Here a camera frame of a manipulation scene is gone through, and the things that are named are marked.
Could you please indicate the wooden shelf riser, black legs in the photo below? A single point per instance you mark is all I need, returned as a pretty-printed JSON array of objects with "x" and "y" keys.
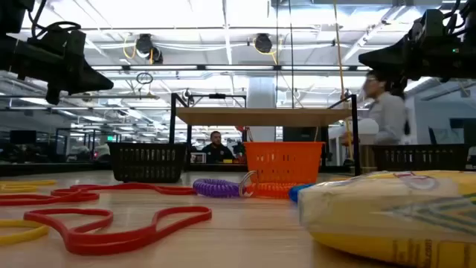
[{"x": 260, "y": 116}]

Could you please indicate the black slotted plastic basket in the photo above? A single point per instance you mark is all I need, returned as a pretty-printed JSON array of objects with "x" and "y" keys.
[
  {"x": 420, "y": 158},
  {"x": 147, "y": 164}
]

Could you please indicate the yellow Crayola crayon pack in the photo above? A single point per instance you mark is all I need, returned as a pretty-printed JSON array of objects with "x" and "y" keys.
[{"x": 372, "y": 216}]

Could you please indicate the yellow rubber band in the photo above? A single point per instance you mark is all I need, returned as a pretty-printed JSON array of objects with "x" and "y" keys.
[
  {"x": 22, "y": 238},
  {"x": 37, "y": 182}
]

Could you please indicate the red rubber band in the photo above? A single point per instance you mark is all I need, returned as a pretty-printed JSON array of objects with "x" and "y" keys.
[
  {"x": 37, "y": 200},
  {"x": 111, "y": 243},
  {"x": 178, "y": 191}
]

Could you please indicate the small white framed box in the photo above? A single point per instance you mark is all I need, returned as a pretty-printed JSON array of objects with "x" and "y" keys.
[{"x": 198, "y": 158}]

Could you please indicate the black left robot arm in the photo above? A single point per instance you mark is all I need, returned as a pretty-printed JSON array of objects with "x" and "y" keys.
[{"x": 13, "y": 9}]

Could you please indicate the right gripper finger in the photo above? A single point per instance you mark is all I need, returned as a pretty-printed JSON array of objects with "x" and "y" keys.
[
  {"x": 394, "y": 56},
  {"x": 403, "y": 74}
]

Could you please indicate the person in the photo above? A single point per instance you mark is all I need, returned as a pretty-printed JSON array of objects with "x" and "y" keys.
[
  {"x": 388, "y": 115},
  {"x": 217, "y": 149}
]

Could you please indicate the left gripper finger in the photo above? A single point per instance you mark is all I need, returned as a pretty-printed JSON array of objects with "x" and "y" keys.
[
  {"x": 85, "y": 90},
  {"x": 93, "y": 80}
]

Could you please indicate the orange slotted plastic basket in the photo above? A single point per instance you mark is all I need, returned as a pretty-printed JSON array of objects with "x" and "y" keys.
[{"x": 284, "y": 162}]

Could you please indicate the long ceiling light strip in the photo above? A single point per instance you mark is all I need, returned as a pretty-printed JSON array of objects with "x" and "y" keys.
[{"x": 238, "y": 67}]

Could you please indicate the black metal rig frame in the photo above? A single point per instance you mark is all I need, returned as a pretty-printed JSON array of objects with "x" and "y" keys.
[{"x": 356, "y": 149}]

